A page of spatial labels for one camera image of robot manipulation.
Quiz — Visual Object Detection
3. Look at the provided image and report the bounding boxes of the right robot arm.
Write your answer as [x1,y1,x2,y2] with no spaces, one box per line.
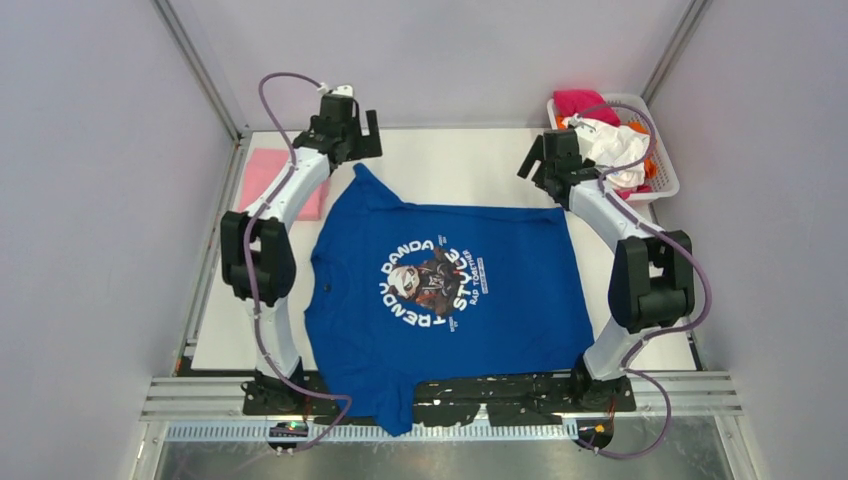
[517,129,695,411]

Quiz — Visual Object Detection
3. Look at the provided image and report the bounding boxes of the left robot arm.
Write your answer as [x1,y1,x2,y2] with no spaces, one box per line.
[219,85,382,414]

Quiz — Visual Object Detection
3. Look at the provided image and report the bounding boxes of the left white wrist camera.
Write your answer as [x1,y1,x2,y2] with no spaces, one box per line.
[317,83,354,98]

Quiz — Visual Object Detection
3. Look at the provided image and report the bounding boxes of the white plastic basket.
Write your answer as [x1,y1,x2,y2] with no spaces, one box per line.
[546,90,679,207]

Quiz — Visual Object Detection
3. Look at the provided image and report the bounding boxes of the magenta t shirt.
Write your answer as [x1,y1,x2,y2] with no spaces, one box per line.
[549,89,657,199]

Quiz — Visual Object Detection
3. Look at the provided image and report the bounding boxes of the white slotted cable duct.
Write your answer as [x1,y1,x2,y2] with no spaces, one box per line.
[165,420,578,443]

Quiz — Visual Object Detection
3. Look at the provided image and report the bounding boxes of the blue printed t shirt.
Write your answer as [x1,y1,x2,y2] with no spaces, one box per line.
[305,164,594,436]

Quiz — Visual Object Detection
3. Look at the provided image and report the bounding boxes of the white t shirt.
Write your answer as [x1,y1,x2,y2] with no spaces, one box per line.
[569,117,652,192]

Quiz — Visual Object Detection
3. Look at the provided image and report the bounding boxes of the orange t shirt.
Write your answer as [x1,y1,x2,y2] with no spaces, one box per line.
[555,115,660,181]

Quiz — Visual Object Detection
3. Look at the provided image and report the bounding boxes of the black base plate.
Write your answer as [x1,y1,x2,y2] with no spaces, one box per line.
[240,371,636,427]

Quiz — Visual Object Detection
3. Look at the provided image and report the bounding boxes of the folded pink t shirt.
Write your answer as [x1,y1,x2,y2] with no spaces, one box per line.
[235,148,330,225]

